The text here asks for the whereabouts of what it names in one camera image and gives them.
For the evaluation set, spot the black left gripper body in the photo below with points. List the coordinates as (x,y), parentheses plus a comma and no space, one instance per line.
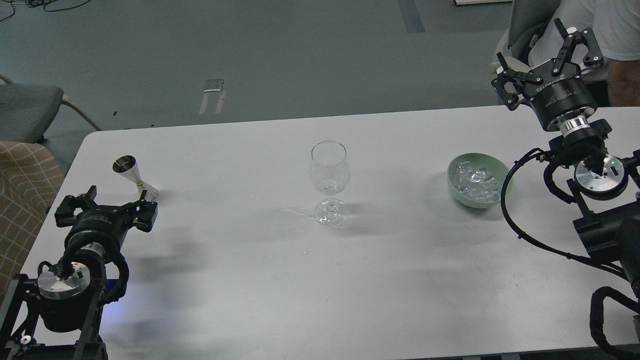
(101,223)

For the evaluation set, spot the grey office chair left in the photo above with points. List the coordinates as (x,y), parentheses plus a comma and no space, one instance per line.
(28,110)

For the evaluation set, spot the clear wine glass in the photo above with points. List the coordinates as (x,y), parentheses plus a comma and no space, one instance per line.
(329,173)

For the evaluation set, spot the green bowl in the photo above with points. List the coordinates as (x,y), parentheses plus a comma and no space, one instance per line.
(497,167)

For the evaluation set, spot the checked beige cushion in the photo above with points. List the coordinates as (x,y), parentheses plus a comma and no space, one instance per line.
(30,179)

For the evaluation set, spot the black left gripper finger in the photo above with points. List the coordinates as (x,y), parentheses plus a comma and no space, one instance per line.
(65,215)
(140,214)

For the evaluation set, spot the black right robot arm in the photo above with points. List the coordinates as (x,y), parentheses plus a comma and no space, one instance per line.
(579,166)

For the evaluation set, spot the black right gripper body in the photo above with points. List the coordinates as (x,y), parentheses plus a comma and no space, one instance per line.
(558,97)

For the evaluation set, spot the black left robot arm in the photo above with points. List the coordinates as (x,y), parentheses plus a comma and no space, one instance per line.
(57,315)

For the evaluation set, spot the person in white shirt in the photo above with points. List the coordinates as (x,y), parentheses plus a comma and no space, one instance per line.
(616,27)

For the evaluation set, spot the steel jigger measuring cup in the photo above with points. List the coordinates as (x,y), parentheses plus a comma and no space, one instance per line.
(127,167)

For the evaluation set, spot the clear ice cubes pile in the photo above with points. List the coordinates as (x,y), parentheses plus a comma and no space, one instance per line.
(475,186)

